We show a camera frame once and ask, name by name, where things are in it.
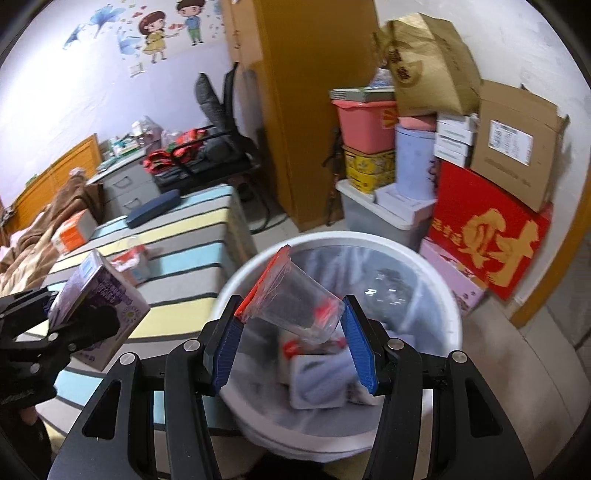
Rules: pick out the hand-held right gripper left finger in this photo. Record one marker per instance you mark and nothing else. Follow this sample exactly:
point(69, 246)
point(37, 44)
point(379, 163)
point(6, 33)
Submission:
point(226, 355)

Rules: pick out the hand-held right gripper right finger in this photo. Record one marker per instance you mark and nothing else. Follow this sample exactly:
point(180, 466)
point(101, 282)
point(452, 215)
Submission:
point(364, 350)

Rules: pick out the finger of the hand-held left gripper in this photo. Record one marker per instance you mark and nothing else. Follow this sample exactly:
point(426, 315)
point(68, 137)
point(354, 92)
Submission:
point(23, 314)
point(92, 327)

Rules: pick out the purple carton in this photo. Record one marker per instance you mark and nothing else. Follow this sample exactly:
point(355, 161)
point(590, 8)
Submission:
point(106, 295)

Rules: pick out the clear plastic cup red-edged bag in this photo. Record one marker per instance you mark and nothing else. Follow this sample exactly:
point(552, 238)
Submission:
point(300, 300)

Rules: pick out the white trash bin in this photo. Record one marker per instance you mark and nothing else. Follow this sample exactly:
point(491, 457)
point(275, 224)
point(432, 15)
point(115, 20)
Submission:
point(429, 295)

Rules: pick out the person's left hand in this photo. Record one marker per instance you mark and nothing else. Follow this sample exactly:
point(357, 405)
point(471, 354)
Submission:
point(27, 415)

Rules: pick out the red white packet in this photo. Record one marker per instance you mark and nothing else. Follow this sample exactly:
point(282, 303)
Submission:
point(291, 350)

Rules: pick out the brown fleece blanket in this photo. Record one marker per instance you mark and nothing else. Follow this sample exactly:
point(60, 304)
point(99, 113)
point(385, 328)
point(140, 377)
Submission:
point(32, 240)

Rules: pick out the orange white tissue pack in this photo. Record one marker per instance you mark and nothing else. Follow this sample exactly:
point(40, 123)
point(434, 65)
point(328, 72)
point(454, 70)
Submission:
point(76, 233)

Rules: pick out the striped tablecloth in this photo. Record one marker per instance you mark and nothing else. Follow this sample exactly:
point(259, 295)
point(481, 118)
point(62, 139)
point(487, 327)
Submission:
point(194, 258)

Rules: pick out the pink printed box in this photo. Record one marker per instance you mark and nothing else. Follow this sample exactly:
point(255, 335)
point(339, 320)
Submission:
point(452, 277)

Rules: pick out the dark blue glasses case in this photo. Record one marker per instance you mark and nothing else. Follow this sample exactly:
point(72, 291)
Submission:
point(152, 208)

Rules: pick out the grey storage bin white lid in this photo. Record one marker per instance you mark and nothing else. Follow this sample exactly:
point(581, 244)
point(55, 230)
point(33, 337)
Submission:
point(369, 217)

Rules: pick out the grey drawer cabinet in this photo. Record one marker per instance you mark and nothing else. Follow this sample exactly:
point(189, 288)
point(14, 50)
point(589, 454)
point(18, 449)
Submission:
point(129, 189)

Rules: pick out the wooden headboard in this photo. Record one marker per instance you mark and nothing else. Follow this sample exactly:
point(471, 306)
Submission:
point(60, 170)

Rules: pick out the red gift box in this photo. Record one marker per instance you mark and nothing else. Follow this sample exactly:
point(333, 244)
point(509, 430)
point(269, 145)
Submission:
point(466, 203)

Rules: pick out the yellow printed box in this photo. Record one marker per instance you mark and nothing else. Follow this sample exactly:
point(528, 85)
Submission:
point(369, 166)

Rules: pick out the pile of medicine boxes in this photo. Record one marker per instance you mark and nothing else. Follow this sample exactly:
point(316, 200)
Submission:
point(129, 143)

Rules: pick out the light blue bucket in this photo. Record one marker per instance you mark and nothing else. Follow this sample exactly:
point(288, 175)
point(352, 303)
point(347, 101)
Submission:
point(413, 161)

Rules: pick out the black chair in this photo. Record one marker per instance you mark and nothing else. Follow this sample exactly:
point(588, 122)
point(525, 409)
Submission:
point(231, 152)

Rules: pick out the white plastic bag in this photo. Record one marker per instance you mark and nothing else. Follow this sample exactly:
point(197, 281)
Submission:
point(171, 137)

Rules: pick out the red plaid cloth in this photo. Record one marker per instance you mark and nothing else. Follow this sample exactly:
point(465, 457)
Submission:
point(184, 141)

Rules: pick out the pink plastic bin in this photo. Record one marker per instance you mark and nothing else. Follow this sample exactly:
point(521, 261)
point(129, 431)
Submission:
point(364, 129)

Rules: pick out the stack of white boxes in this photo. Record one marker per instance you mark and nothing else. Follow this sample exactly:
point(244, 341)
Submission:
point(455, 138)

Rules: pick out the pink lid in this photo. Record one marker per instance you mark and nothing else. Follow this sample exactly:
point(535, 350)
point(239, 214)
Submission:
point(415, 122)

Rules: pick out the wooden wardrobe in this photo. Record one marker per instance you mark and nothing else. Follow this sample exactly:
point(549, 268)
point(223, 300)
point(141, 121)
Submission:
point(314, 115)

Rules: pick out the cardboard box white label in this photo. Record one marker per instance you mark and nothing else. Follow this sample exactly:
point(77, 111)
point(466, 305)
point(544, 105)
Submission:
point(512, 152)

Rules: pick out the dark grey quilted cushion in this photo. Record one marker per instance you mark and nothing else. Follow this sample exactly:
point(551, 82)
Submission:
point(207, 99)

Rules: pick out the grey tray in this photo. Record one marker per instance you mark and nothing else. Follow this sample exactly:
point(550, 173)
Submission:
point(360, 94)

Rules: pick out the brown paper bag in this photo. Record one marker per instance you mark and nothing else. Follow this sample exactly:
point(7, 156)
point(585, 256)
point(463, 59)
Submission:
point(429, 64)

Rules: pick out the cartoon wall sticker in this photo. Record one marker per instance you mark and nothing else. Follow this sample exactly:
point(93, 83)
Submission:
point(157, 41)

